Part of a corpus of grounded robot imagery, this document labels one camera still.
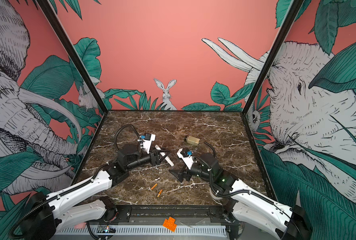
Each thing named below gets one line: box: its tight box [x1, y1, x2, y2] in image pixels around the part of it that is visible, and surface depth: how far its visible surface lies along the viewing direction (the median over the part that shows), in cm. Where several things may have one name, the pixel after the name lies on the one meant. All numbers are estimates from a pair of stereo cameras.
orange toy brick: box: [162, 216, 178, 233], surface depth 72 cm
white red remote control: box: [155, 144, 175, 167], surface depth 71 cm
